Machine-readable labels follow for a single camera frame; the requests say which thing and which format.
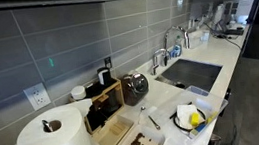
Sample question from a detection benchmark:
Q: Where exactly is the white paper towel roll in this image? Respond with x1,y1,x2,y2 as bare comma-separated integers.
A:
16,99,92,145

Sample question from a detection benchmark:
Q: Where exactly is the clear plastic storage bin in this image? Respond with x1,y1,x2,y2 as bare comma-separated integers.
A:
150,86,228,145

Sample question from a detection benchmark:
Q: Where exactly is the metal paper towel holder rod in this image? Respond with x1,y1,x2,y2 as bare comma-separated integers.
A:
42,120,53,132

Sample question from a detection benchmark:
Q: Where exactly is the tall chrome kitchen faucet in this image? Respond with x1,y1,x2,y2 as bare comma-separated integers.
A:
161,24,192,59

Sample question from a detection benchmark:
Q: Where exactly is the glass coffee bean jar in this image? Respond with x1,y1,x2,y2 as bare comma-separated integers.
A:
121,72,149,107

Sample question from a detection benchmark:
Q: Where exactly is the black rimmed bowl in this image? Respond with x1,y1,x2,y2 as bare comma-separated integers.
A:
171,108,206,132

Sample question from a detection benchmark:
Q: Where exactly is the metal spoon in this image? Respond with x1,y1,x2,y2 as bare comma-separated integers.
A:
137,106,145,125

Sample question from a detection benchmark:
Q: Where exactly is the white lidded jar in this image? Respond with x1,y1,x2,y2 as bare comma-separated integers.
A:
71,85,86,101

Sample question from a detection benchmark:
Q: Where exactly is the metal scoop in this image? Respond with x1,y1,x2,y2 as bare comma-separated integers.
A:
148,116,161,130

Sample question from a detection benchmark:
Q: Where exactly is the blue and yellow sponge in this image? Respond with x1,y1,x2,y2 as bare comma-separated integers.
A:
190,112,218,135

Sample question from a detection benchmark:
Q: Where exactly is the white paper towel in bowl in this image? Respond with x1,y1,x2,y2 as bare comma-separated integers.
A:
176,104,205,129

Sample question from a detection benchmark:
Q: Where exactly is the white plastic container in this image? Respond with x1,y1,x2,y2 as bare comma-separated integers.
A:
188,29,210,49

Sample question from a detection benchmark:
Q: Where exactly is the white wall power outlet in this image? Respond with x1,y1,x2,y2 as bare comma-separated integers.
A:
24,83,51,110

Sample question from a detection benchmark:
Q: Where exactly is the stainless steel sink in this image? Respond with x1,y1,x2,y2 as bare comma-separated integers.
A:
156,59,222,91

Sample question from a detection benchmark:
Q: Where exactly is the small chrome water tap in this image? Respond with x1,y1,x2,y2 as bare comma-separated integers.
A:
148,47,174,77

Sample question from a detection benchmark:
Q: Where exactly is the cream plastic divided tray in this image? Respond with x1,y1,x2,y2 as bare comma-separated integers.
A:
91,115,133,145

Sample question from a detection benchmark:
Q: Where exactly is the wooden coffee station box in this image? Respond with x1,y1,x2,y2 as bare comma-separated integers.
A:
84,78,125,134

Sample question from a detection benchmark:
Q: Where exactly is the blue dish soap bottle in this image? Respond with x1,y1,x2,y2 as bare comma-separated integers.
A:
170,36,182,58

